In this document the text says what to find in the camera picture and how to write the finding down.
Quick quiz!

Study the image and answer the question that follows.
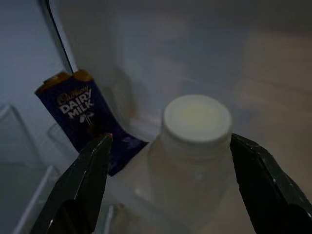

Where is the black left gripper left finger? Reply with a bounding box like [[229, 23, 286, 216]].
[[30, 133, 114, 234]]

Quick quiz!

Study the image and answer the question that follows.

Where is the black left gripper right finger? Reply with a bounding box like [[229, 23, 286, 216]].
[[230, 133, 312, 234]]

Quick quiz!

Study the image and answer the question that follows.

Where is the white capped plastic bottle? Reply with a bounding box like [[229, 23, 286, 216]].
[[104, 94, 254, 234]]

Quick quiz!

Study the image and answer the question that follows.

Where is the silver fridge door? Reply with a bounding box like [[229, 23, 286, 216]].
[[40, 0, 312, 234]]

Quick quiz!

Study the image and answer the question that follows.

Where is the silver fridge body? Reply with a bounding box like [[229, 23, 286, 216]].
[[0, 0, 74, 234]]

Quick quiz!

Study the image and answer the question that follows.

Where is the purple chocolate bar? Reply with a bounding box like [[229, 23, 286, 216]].
[[35, 69, 149, 177]]

